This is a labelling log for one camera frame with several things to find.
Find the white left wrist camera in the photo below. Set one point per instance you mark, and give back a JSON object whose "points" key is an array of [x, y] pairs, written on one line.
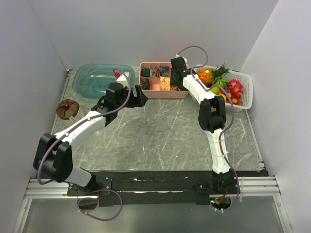
{"points": [[121, 79]]}

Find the brown white rolled cloth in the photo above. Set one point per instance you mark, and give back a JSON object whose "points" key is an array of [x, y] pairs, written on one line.
{"points": [[69, 111]]}

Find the pink toy dragon fruit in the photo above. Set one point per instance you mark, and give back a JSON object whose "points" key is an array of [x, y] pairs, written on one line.
{"points": [[235, 86]]}

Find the orange toy fruit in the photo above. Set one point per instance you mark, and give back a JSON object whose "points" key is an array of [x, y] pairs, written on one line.
{"points": [[224, 97]]}

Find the black rolled tie left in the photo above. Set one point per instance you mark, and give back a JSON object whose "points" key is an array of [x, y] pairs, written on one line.
{"points": [[145, 84]]}

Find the dark green rolled tie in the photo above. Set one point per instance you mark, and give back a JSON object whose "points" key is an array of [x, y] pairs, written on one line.
{"points": [[145, 72]]}

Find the yellow beetle print tie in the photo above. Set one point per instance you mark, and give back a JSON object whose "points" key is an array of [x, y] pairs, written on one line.
{"points": [[174, 88]]}

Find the black aluminium mounting rail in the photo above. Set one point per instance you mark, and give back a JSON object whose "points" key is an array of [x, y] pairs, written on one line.
{"points": [[160, 187]]}

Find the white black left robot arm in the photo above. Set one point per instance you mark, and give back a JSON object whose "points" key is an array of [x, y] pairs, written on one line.
{"points": [[54, 152]]}

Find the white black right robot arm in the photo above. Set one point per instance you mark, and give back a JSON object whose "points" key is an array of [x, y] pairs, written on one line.
{"points": [[211, 118]]}

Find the lime green toy fruit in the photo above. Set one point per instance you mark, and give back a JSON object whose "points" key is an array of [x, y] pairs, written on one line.
{"points": [[215, 90]]}

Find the teal transparent plastic tub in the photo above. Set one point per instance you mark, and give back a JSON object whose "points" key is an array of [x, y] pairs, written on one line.
{"points": [[92, 80]]}

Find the white plastic fruit basket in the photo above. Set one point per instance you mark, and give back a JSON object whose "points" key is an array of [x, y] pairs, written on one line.
{"points": [[235, 102]]}

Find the orange toy pineapple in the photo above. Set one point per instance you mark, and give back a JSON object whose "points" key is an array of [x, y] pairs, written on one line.
{"points": [[209, 75]]}

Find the yellow rolled tie in box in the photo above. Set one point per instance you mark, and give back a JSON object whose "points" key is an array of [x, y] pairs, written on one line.
{"points": [[164, 83]]}

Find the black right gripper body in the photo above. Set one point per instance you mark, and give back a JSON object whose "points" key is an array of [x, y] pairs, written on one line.
{"points": [[172, 79]]}

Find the multicolour patterned rolled tie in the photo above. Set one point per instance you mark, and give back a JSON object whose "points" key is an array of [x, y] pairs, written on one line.
{"points": [[154, 72]]}

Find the blue patterned rolled tie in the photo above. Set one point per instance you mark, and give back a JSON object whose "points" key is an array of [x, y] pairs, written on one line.
{"points": [[164, 71]]}

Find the pink divided organizer box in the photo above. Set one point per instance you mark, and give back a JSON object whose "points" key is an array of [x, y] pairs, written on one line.
{"points": [[155, 92]]}

